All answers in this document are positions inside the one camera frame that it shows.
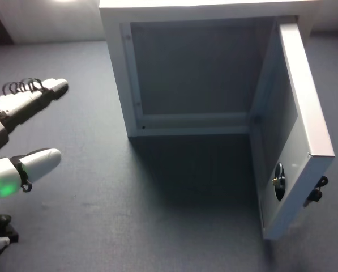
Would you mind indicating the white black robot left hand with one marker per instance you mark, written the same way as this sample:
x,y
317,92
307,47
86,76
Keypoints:
x,y
4,173

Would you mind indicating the black clamp with knob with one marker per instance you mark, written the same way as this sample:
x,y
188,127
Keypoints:
x,y
1,226

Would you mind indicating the white cabinet door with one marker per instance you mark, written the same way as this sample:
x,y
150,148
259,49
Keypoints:
x,y
307,99

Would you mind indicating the grey table cloth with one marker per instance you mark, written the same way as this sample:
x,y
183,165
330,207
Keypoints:
x,y
100,212

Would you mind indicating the white cabinet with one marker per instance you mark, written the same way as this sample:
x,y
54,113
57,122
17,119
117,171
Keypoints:
x,y
185,71

